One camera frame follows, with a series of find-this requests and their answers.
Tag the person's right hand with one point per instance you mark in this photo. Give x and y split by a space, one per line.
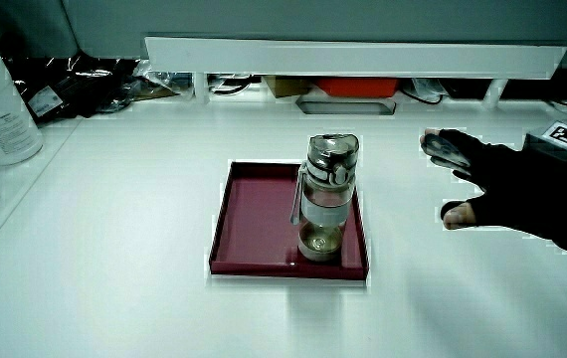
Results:
517 194

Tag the clear bottle with grey lid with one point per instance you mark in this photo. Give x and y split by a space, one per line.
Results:
327 199

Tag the orange box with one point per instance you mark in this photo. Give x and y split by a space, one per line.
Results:
358 86

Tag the grey flat tray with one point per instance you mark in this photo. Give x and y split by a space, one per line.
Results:
345 106

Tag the white desk shelf riser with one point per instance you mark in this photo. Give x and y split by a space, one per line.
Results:
353 58

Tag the brown cardboard box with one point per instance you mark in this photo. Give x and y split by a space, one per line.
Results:
287 85

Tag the dark red tray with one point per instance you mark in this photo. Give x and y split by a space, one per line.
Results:
256 219

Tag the clear plastic bag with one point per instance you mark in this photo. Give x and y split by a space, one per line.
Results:
164 82

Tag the black plastic bags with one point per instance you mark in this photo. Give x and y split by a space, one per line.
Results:
74 84

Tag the white canister with blue label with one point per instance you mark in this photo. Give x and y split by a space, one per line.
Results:
0 114

